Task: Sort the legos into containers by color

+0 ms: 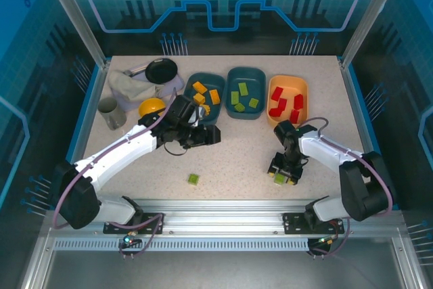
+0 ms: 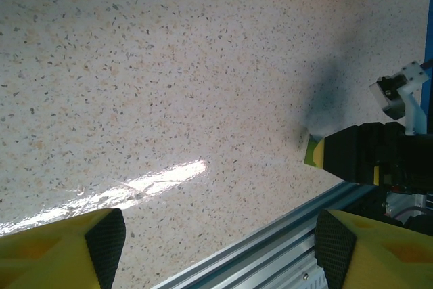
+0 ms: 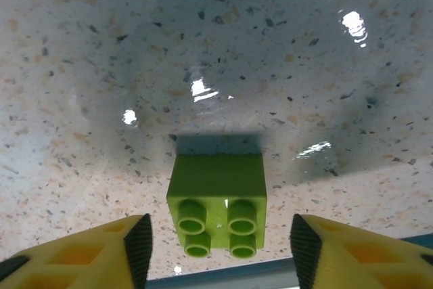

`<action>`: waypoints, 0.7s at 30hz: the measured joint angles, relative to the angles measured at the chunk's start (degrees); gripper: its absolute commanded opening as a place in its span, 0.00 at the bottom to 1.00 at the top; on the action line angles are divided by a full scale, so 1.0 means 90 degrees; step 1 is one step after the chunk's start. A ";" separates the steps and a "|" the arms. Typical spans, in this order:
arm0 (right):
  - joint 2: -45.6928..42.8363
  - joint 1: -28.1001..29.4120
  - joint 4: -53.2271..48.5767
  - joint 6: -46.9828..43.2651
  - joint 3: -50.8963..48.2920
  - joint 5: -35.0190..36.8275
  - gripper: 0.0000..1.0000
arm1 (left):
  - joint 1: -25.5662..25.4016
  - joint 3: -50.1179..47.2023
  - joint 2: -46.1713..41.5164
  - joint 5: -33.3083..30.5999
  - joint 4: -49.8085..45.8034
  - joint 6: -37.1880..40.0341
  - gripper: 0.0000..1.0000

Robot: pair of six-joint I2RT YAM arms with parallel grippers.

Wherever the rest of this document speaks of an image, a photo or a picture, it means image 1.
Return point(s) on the small orange lego brick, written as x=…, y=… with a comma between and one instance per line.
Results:
x=206, y=110
x=199, y=98

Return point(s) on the small green lego brick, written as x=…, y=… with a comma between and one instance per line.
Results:
x=280, y=178
x=193, y=179
x=253, y=102
x=239, y=107

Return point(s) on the long orange lego brick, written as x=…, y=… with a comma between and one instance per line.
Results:
x=214, y=96
x=199, y=87

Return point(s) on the teal plastic container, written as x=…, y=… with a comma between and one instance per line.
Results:
x=247, y=76
x=216, y=79

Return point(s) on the long green lego brick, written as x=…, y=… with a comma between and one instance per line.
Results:
x=234, y=97
x=243, y=89

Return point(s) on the red lego brick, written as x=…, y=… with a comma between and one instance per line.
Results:
x=277, y=92
x=298, y=101
x=295, y=116
x=281, y=102
x=276, y=112

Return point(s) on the orange plastic container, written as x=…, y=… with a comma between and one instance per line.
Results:
x=287, y=82

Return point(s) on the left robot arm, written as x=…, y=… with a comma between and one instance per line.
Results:
x=118, y=148

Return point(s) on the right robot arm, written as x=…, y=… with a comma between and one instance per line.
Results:
x=358, y=184

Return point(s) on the yellow bowl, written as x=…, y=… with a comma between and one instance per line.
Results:
x=152, y=105

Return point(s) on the black frying pan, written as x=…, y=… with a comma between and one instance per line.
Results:
x=161, y=70

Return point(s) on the grey cup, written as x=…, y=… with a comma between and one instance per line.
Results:
x=110, y=111

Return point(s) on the perforated metal strip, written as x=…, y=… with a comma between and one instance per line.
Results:
x=203, y=244

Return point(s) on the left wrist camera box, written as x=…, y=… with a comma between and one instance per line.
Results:
x=195, y=118

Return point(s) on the aluminium table rail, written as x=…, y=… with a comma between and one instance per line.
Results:
x=220, y=214

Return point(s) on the aluminium frame post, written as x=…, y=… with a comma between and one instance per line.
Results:
x=368, y=15
x=74, y=18

